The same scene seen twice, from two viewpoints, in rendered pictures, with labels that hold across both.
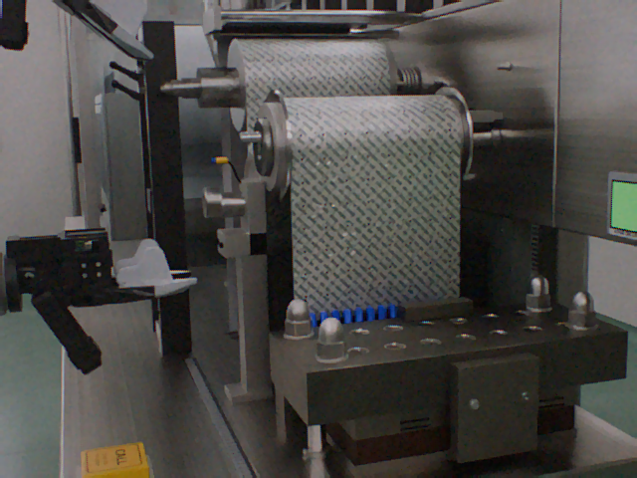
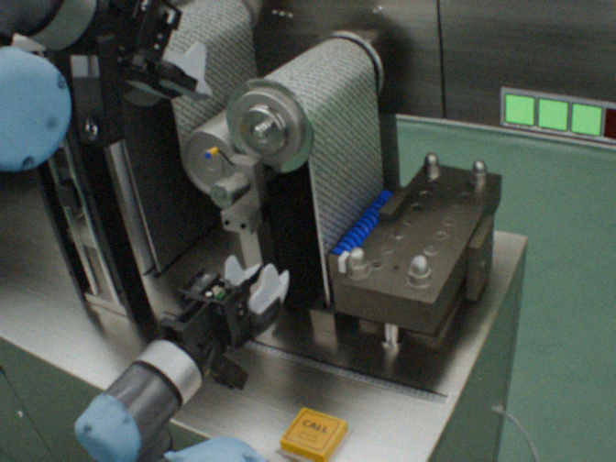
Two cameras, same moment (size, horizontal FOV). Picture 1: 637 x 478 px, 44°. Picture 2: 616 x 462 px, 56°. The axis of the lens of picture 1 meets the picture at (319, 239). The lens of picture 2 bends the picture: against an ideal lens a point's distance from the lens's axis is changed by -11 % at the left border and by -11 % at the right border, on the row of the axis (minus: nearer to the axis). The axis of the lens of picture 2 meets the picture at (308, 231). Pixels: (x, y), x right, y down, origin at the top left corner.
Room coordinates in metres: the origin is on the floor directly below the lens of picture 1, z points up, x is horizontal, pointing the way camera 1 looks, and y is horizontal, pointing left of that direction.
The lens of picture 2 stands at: (0.35, 0.57, 1.61)
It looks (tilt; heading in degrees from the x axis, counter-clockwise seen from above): 32 degrees down; 321
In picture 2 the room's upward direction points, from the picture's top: 8 degrees counter-clockwise
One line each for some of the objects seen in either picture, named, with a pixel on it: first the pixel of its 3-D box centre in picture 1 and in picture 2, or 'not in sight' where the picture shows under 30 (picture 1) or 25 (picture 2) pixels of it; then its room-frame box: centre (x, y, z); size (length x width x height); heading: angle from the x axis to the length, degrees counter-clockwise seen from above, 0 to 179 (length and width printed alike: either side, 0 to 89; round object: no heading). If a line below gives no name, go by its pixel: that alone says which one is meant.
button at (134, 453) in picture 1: (114, 468); (313, 435); (0.81, 0.23, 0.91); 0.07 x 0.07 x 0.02; 17
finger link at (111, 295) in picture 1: (116, 292); (253, 317); (0.89, 0.24, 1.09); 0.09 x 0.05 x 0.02; 99
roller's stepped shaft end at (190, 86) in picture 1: (179, 88); not in sight; (1.25, 0.21, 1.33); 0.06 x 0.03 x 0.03; 107
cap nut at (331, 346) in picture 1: (331, 338); (420, 269); (0.82, -0.01, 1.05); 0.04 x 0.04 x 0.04
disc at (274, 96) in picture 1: (275, 146); (268, 126); (1.03, 0.05, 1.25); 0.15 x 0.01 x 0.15; 17
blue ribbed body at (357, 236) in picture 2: (384, 318); (366, 225); (0.99, -0.08, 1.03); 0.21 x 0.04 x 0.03; 107
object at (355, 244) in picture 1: (378, 249); (350, 177); (1.01, -0.08, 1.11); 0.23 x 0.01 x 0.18; 107
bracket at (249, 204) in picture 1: (243, 291); (253, 251); (1.05, 0.11, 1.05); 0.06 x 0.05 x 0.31; 107
